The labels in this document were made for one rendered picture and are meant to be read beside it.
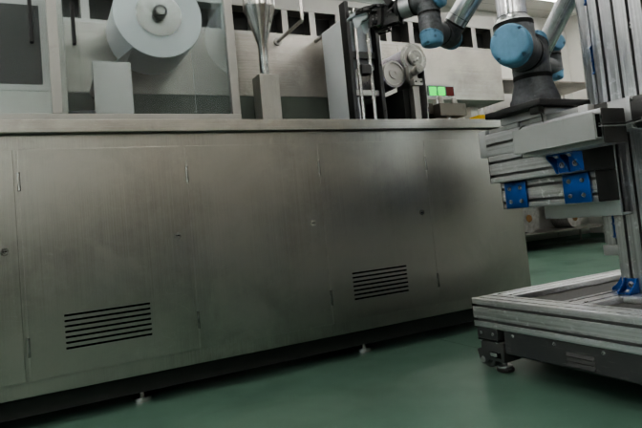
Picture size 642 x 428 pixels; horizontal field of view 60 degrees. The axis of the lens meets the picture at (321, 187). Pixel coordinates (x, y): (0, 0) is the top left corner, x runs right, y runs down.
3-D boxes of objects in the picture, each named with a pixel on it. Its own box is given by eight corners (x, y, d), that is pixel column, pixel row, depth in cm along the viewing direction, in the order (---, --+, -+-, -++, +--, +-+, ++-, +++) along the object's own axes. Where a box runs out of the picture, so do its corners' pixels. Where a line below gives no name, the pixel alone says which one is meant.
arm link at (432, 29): (453, 47, 185) (449, 14, 186) (438, 40, 176) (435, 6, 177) (431, 53, 190) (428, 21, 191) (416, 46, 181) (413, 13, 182)
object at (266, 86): (261, 135, 230) (248, 1, 233) (249, 140, 242) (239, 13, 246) (291, 135, 236) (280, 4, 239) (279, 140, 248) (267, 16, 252)
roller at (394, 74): (384, 85, 255) (381, 60, 256) (356, 98, 278) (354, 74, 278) (406, 86, 260) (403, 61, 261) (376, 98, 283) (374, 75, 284)
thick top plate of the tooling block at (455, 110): (440, 115, 263) (439, 102, 264) (394, 131, 299) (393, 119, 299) (466, 115, 271) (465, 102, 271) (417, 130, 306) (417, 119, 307)
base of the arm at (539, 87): (572, 101, 172) (568, 70, 172) (538, 100, 165) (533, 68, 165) (533, 112, 185) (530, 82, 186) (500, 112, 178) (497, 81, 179)
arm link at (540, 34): (556, 74, 177) (551, 32, 178) (545, 68, 166) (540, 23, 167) (519, 83, 184) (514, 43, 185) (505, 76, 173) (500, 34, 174)
